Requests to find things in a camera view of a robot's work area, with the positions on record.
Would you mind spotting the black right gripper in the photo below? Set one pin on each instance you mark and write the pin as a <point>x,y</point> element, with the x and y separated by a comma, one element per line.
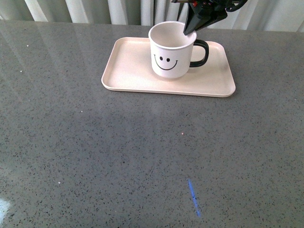
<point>203,13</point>

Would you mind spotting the white smiley face mug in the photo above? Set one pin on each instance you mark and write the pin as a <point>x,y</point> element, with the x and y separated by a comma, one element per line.
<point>171,49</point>

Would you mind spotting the white pleated curtain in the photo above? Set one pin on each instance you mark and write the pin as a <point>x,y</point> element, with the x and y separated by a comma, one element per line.
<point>263,15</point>

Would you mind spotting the beige rectangular tray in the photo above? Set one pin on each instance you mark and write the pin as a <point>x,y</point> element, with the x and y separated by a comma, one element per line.
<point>129,69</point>

